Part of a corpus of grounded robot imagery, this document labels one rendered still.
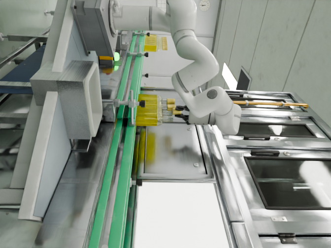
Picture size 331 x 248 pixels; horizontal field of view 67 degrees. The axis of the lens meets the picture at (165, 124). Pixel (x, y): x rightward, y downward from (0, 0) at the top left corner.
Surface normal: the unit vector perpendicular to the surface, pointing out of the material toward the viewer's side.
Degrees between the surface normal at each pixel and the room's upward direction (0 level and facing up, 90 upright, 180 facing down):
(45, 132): 90
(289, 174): 90
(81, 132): 90
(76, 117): 90
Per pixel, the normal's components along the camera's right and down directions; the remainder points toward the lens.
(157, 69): 0.04, 0.56
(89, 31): 0.00, 0.91
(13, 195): 0.07, -0.41
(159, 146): 0.07, -0.83
